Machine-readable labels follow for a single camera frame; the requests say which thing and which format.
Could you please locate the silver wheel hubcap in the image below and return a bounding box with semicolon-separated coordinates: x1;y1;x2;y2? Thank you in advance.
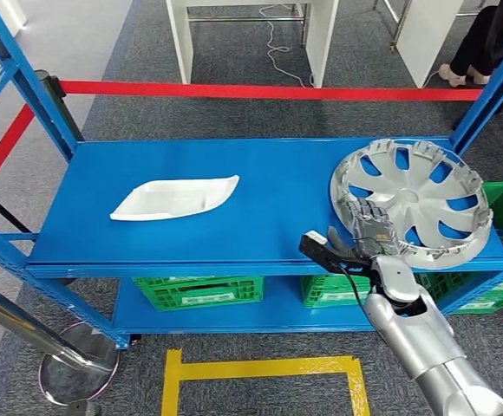
329;137;494;271

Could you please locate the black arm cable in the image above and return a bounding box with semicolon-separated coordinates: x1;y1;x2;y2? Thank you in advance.
343;266;374;311

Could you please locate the green crate with handle slot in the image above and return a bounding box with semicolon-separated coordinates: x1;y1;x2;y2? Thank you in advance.
131;276;264;312

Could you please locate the yellow floor tape square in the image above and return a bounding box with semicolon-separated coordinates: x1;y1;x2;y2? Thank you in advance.
161;348;370;416

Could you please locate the white table with metal frame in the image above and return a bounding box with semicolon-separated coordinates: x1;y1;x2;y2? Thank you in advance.
372;0;495;88

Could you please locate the person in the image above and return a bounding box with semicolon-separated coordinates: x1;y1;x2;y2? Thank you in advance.
437;0;503;88

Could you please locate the white cabinet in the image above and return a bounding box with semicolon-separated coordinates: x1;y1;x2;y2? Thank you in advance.
0;0;27;75

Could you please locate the dark belt stanchion post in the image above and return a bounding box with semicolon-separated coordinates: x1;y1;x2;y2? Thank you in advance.
34;69;85;144

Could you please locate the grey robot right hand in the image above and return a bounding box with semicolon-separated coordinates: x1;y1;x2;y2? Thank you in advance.
327;198;402;259

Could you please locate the chrome stanchion post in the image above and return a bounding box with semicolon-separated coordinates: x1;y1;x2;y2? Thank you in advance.
0;275;120;407

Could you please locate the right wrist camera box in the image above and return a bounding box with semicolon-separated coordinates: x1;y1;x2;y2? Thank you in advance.
298;231;372;276

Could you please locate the white floor cable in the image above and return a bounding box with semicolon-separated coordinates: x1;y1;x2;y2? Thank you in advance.
258;4;315;88

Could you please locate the blue metal shelf rack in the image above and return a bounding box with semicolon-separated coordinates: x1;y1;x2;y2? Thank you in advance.
0;0;503;348

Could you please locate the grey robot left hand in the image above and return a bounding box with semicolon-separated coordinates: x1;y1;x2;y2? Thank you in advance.
65;400;101;416

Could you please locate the long red barrier belt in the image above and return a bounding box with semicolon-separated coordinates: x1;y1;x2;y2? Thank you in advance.
58;80;503;103

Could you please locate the short red barrier belt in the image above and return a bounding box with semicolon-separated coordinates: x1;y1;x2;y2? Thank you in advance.
0;104;36;205

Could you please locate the white plastic tray part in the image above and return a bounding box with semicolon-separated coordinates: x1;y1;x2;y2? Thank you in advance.
110;174;240;222

